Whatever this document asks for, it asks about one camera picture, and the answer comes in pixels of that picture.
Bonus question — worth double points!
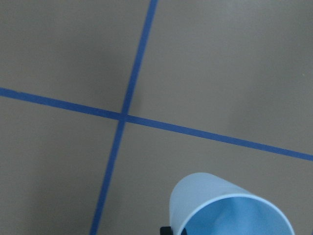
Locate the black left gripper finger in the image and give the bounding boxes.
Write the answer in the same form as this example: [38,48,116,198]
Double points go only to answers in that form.
[159,226,187,235]

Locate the light blue cup robot-left side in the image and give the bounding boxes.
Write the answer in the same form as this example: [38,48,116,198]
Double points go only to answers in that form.
[169,172,295,235]

